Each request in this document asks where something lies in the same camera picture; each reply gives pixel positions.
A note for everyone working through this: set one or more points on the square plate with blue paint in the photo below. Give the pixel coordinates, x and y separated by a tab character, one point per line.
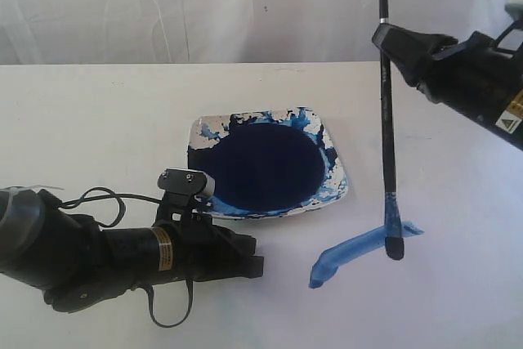
272	163

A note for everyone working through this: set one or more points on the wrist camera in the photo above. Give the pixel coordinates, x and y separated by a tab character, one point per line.
514	8
186	182

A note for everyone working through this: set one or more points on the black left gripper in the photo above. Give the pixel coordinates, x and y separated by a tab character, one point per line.
188	247

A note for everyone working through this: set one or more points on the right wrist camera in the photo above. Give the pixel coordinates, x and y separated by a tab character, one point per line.
514	8

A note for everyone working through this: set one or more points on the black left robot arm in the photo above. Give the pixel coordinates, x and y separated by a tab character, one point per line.
77	263

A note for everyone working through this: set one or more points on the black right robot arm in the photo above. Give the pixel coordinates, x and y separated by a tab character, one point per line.
508	130

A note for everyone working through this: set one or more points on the black paintbrush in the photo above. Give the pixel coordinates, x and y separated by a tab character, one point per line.
394	242

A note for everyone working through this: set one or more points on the blue painted stroke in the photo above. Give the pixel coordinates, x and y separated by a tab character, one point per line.
331	259

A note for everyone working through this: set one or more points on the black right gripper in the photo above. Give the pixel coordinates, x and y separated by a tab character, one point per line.
477	78

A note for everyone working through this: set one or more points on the white backdrop sheet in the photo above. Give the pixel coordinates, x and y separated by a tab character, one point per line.
222	31

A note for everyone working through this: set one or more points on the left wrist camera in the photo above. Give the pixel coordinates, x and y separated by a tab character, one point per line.
186	182

